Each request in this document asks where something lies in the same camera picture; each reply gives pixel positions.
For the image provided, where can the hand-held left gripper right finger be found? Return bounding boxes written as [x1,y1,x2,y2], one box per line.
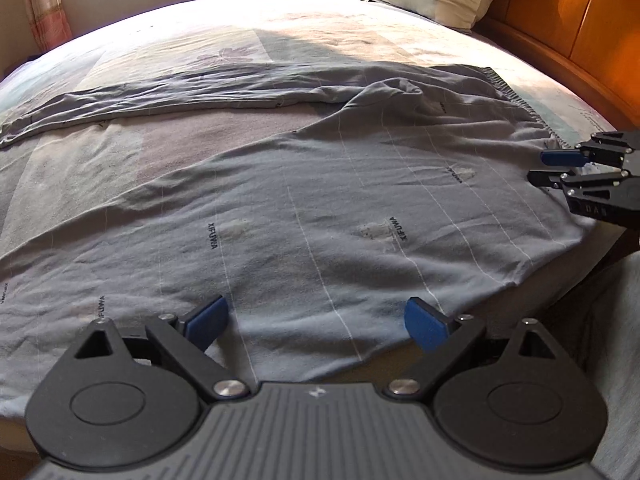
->
[385,297,566,401]

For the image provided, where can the person's grey clothing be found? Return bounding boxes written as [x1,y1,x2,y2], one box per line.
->
[537,260,640,480]

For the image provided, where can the grey pants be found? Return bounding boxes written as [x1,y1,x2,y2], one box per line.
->
[0,62,598,401]

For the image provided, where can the pink curtain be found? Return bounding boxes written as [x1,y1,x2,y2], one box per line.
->
[20,0,73,53]

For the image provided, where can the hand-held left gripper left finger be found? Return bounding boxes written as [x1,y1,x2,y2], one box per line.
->
[74,294,248,401]

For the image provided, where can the patchwork bed sheet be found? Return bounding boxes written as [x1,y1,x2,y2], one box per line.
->
[0,0,640,411]

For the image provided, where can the wooden headboard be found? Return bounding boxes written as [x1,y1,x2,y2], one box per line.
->
[472,0,640,136]

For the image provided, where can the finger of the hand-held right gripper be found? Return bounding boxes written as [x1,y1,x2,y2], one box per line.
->
[541,131,640,168]
[527,170,630,196]

